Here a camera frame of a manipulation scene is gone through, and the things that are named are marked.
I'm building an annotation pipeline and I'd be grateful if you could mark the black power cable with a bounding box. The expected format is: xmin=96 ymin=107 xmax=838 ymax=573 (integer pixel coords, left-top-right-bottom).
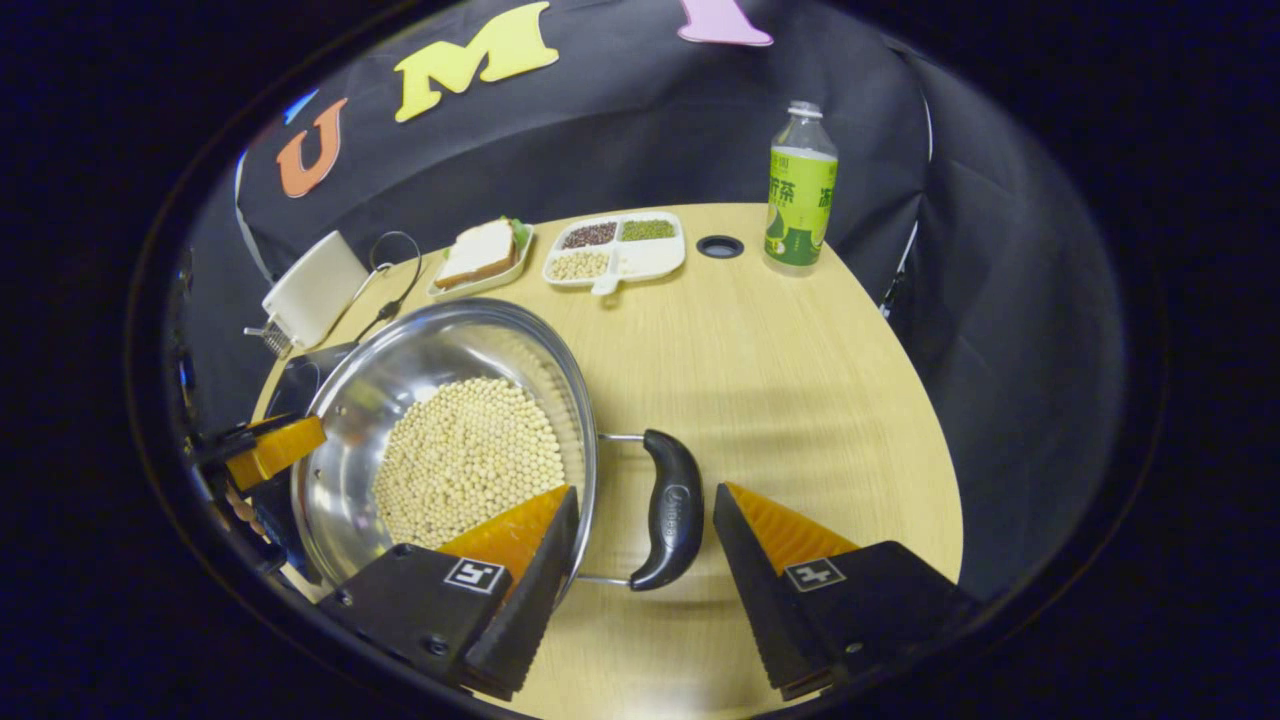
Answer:
xmin=355 ymin=231 xmax=424 ymax=341

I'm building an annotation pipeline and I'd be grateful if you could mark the stainless steel pot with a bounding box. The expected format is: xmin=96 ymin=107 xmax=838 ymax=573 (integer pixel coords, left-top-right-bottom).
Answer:
xmin=290 ymin=298 xmax=706 ymax=601

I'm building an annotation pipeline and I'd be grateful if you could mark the green label drink bottle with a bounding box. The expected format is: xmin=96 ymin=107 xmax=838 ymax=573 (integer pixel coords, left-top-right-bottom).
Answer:
xmin=763 ymin=101 xmax=839 ymax=276

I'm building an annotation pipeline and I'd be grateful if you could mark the white toaster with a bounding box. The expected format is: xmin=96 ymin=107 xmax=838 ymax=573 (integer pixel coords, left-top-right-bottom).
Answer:
xmin=262 ymin=231 xmax=369 ymax=349

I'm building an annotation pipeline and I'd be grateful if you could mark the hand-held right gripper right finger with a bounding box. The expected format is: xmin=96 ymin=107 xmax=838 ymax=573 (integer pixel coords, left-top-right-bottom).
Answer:
xmin=711 ymin=481 xmax=982 ymax=702

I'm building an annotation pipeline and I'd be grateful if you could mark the white sandwich plate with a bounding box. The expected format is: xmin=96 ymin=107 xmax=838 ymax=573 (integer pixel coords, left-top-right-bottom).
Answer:
xmin=428 ymin=220 xmax=535 ymax=301

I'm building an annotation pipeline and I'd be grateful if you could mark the black backdrop cloth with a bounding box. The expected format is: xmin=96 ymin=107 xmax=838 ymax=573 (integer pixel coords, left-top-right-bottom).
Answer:
xmin=165 ymin=0 xmax=1131 ymax=601

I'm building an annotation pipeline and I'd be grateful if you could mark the white divided bean plate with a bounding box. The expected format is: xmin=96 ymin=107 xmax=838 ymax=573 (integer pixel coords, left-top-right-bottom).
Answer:
xmin=542 ymin=211 xmax=687 ymax=296

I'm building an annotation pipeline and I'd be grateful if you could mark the black induction cooktop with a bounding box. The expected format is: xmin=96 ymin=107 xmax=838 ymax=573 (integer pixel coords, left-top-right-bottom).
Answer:
xmin=262 ymin=343 xmax=358 ymax=583

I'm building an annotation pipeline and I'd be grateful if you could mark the white bread sandwich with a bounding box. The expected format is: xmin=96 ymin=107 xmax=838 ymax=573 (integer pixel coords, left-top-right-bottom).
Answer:
xmin=437 ymin=220 xmax=517 ymax=289

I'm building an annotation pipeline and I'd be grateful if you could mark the pile of soybeans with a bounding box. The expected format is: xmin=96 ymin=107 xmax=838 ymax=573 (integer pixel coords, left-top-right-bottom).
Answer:
xmin=372 ymin=377 xmax=567 ymax=549

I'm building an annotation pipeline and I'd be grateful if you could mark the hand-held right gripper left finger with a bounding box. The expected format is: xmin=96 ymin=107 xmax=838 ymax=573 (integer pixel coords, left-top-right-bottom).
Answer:
xmin=318 ymin=484 xmax=582 ymax=702

